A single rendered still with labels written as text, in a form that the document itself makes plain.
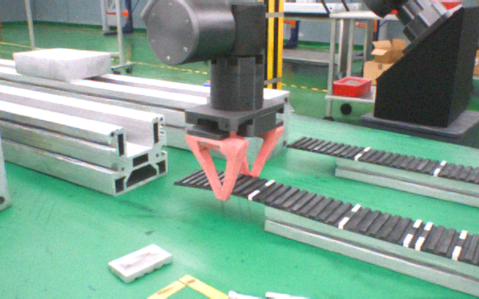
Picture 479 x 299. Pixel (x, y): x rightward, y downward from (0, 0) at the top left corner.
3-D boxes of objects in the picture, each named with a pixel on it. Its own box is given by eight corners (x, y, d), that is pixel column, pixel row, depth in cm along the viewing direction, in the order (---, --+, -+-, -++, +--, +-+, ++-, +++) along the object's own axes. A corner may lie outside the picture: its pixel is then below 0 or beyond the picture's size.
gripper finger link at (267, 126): (199, 191, 54) (198, 110, 51) (235, 173, 59) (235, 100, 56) (249, 206, 50) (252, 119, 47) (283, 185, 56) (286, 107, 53)
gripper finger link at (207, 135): (184, 198, 52) (183, 115, 49) (223, 179, 57) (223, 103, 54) (237, 214, 48) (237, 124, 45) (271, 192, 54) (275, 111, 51)
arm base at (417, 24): (468, 9, 93) (422, 49, 101) (441, -21, 94) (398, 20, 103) (451, 17, 87) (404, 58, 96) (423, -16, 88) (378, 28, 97)
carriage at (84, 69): (112, 86, 97) (110, 53, 95) (67, 96, 89) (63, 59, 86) (63, 79, 106) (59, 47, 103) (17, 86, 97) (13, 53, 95)
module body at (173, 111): (241, 139, 82) (241, 91, 79) (207, 155, 74) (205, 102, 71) (-14, 88, 124) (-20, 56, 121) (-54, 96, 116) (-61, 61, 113)
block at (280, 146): (294, 145, 79) (297, 88, 76) (256, 167, 69) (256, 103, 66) (249, 136, 84) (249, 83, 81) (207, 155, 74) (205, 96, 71)
